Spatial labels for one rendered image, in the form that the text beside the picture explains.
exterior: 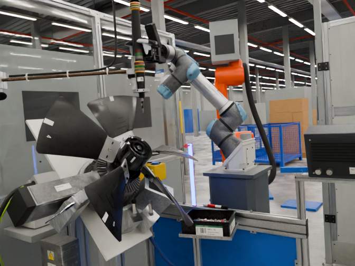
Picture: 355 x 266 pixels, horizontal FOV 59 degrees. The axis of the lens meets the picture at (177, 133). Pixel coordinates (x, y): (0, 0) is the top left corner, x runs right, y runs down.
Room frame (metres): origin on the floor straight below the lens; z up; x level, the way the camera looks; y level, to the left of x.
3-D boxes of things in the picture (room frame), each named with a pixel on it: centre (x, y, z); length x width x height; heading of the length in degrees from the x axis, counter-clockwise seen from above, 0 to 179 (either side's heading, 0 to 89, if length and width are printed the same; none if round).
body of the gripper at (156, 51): (1.43, 0.08, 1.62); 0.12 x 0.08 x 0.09; 145
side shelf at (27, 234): (1.55, 0.66, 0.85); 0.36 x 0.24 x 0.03; 145
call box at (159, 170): (1.80, 0.17, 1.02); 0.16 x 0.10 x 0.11; 55
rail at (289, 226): (1.57, -0.15, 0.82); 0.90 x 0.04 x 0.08; 55
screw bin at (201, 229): (1.40, -0.11, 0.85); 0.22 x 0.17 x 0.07; 70
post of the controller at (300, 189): (1.32, -0.50, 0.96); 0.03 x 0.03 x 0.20; 55
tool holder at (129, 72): (1.33, 0.15, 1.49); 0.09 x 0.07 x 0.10; 90
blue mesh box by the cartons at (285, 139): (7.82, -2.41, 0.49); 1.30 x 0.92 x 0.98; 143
